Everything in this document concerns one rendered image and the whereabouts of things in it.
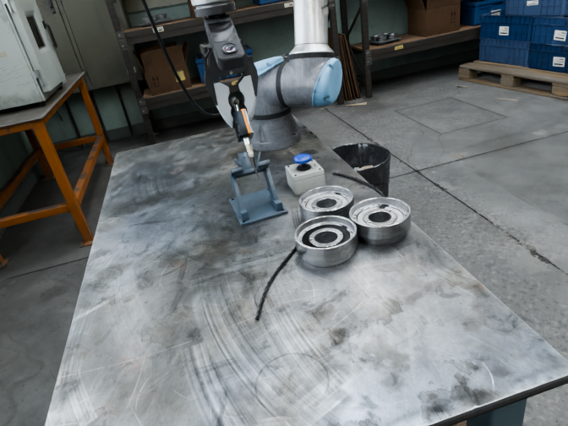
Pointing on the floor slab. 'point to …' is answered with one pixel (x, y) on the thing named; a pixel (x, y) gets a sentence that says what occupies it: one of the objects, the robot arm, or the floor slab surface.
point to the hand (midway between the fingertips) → (240, 120)
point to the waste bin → (381, 155)
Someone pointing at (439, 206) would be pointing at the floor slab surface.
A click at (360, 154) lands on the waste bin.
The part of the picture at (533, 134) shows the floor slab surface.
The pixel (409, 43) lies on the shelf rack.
